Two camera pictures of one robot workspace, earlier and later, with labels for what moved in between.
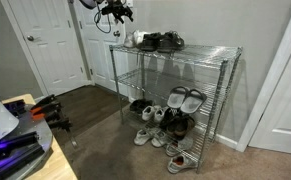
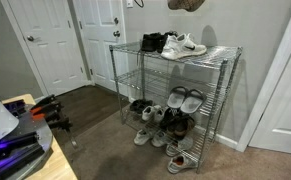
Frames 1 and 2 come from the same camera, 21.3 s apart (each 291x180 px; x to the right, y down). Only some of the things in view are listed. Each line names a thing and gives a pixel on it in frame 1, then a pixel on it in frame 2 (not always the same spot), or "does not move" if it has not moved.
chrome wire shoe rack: [175, 95] does not move
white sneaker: [138, 36] to [175, 41]
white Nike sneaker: [128, 42] to [181, 46]
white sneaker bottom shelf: [158, 112] does not move
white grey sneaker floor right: [160, 139] does not move
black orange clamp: [47, 108] does not move
